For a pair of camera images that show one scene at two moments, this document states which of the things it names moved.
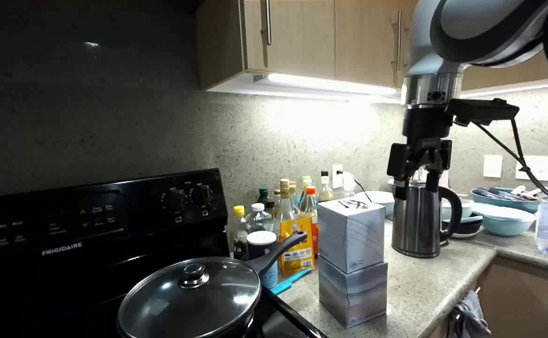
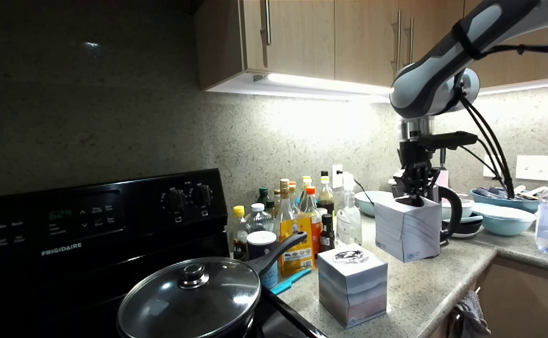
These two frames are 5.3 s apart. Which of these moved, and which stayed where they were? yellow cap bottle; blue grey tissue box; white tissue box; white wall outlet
Moved: white tissue box
Stayed: yellow cap bottle; blue grey tissue box; white wall outlet
